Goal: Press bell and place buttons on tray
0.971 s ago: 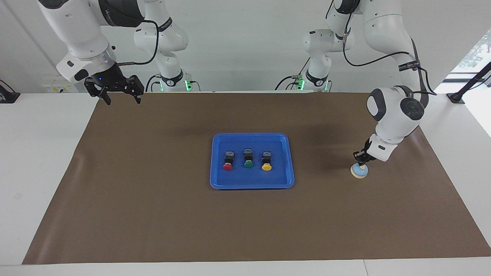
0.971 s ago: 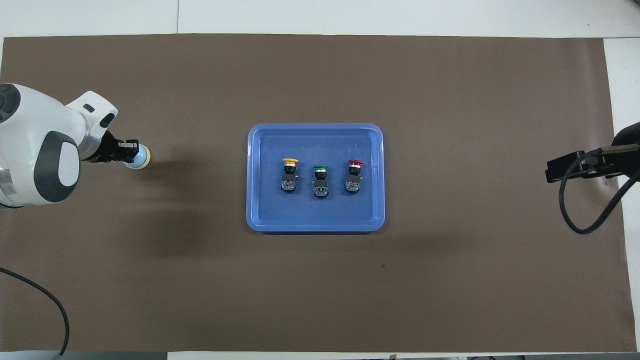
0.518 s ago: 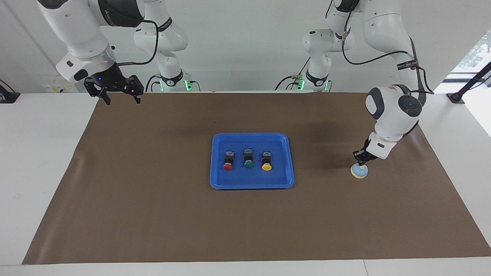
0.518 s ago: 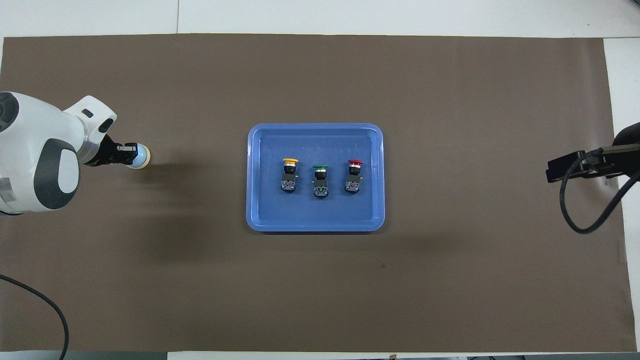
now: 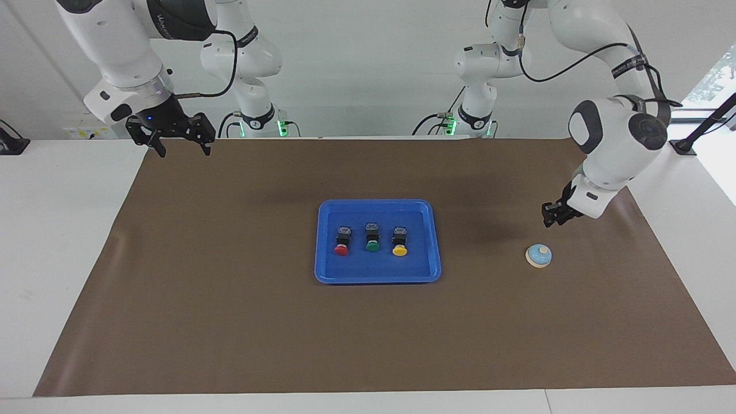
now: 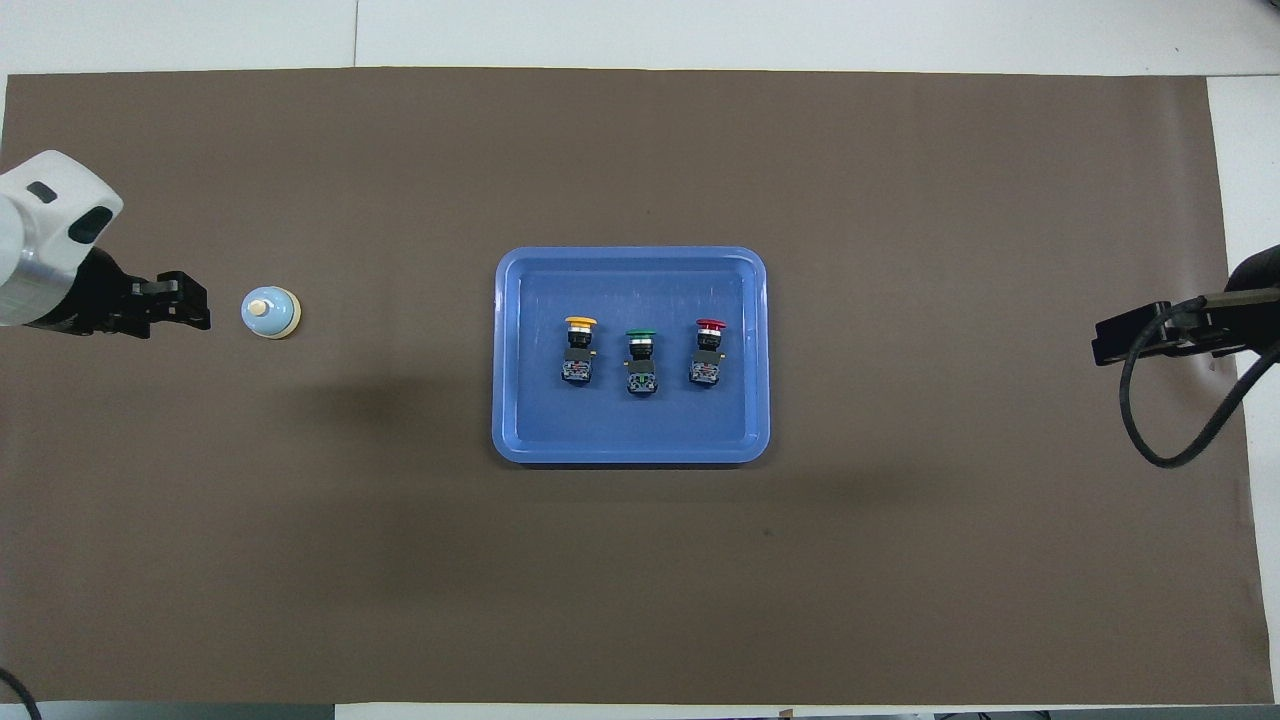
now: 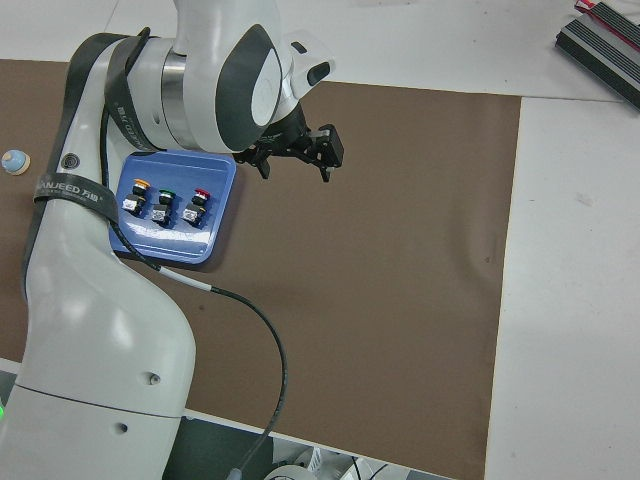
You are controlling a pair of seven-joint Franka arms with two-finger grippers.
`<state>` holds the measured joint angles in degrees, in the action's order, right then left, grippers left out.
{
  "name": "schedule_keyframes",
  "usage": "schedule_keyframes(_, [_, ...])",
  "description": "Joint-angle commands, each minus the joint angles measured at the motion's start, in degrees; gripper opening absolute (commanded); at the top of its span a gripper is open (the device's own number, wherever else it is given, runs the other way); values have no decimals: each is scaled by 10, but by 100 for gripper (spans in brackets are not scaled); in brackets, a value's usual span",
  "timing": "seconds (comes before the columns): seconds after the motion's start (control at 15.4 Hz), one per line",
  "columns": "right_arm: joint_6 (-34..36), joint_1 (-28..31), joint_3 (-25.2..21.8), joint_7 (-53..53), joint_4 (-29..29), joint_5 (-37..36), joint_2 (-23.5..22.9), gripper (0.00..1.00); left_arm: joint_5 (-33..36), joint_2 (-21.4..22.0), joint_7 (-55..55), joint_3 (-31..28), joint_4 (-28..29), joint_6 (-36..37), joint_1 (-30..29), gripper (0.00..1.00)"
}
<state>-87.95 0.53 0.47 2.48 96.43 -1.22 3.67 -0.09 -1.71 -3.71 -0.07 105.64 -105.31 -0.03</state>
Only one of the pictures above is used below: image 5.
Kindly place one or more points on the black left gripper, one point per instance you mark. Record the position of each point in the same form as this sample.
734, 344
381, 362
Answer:
566, 208

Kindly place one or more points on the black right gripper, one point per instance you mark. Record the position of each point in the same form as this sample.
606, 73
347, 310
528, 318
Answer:
169, 119

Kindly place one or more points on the yellow push button switch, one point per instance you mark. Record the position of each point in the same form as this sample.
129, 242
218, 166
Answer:
399, 251

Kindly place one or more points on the green push button switch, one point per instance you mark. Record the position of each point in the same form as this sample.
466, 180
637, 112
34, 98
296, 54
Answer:
373, 247

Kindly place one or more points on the red push button switch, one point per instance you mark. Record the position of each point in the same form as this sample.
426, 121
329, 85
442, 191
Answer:
341, 250

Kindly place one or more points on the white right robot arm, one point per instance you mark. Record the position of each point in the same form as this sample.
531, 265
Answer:
115, 46

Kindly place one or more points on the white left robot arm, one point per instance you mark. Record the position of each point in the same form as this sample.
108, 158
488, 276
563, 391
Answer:
609, 149

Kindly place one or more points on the light blue call bell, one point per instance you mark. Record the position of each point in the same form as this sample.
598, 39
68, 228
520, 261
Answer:
539, 254

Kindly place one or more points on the blue plastic tray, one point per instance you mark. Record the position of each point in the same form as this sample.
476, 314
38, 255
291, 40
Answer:
376, 270

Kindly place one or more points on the black table clamp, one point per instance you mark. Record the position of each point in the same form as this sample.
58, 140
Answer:
10, 145

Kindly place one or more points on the brown table mat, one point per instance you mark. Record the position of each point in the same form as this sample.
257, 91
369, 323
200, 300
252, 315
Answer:
374, 333

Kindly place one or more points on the white wall socket box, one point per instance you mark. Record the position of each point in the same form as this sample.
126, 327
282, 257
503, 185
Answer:
75, 132

